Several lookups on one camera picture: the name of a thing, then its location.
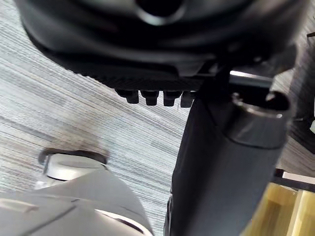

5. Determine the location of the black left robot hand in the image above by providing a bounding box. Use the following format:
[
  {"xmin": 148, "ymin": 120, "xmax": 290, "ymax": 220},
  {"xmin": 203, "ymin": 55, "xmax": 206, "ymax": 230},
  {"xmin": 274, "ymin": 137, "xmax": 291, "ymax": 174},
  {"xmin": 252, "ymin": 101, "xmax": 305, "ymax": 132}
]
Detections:
[{"xmin": 14, "ymin": 0, "xmax": 313, "ymax": 236}]

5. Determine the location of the dark object with white spot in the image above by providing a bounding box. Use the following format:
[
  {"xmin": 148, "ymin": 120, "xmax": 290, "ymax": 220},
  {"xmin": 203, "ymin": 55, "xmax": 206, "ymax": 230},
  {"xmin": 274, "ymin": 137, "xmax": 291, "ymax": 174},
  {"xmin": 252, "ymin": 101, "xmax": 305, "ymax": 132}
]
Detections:
[{"xmin": 289, "ymin": 30, "xmax": 315, "ymax": 151}]

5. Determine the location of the wooden shoe rack black frame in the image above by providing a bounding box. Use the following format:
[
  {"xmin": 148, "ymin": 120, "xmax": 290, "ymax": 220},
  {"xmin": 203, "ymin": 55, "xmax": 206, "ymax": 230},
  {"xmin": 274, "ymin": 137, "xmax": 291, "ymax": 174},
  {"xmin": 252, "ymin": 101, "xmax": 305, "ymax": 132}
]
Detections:
[{"xmin": 242, "ymin": 168, "xmax": 315, "ymax": 236}]

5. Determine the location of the silver robot leg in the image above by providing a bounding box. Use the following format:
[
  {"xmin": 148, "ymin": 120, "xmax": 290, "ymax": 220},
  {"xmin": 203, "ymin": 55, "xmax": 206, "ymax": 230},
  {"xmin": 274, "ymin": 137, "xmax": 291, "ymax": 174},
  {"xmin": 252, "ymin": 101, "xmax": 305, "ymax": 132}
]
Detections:
[{"xmin": 0, "ymin": 148, "xmax": 155, "ymax": 236}]

